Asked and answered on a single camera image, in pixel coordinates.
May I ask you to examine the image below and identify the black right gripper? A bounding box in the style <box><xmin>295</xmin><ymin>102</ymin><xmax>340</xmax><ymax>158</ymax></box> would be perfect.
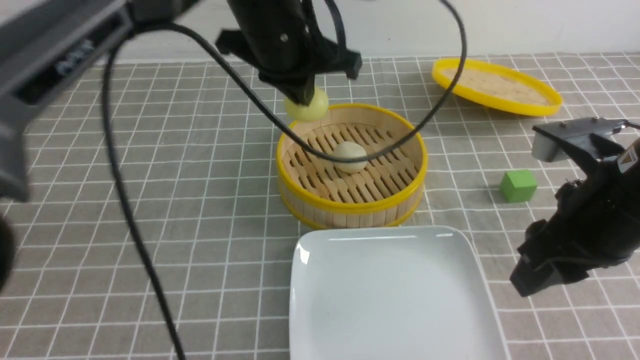
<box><xmin>510</xmin><ymin>135</ymin><xmax>640</xmax><ymax>297</ymax></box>

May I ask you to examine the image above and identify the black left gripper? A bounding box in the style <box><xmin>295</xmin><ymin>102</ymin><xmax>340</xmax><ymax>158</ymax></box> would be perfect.
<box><xmin>215</xmin><ymin>0</ymin><xmax>362</xmax><ymax>106</ymax></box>

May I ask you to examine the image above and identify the pale yellow steamed bun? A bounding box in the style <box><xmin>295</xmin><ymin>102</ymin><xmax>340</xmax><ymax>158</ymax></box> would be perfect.
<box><xmin>284</xmin><ymin>86</ymin><xmax>329</xmax><ymax>122</ymax></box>

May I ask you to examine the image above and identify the white steamed bun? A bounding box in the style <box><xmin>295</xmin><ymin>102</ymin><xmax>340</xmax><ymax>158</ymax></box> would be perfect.
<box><xmin>331</xmin><ymin>141</ymin><xmax>368</xmax><ymax>174</ymax></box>

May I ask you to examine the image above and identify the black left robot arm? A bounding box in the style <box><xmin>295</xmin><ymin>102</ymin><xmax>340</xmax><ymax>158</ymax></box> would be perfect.
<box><xmin>0</xmin><ymin>0</ymin><xmax>362</xmax><ymax>202</ymax></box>

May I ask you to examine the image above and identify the white square plate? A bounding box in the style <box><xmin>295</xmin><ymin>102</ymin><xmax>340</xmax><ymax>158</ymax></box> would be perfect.
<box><xmin>289</xmin><ymin>225</ymin><xmax>510</xmax><ymax>360</ymax></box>

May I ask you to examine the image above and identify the green foam cube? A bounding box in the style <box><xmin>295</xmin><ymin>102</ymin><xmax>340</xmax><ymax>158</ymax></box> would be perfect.
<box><xmin>499</xmin><ymin>169</ymin><xmax>538</xmax><ymax>203</ymax></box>

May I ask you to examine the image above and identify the grey checked tablecloth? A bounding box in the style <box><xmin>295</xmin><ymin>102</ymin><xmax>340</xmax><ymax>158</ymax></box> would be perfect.
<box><xmin>0</xmin><ymin>62</ymin><xmax>639</xmax><ymax>360</ymax></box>

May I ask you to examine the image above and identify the bamboo steamer basket yellow rim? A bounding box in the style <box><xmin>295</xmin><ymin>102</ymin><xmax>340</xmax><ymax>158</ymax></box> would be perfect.
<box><xmin>275</xmin><ymin>104</ymin><xmax>428</xmax><ymax>229</ymax></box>

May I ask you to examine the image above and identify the bamboo steamer lid yellow rim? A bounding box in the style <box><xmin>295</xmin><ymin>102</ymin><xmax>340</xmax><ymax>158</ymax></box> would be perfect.
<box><xmin>452</xmin><ymin>59</ymin><xmax>563</xmax><ymax>117</ymax></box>

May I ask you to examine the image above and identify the black cable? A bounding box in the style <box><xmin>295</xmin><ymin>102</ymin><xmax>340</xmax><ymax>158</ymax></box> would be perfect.
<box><xmin>101</xmin><ymin>0</ymin><xmax>468</xmax><ymax>360</ymax></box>

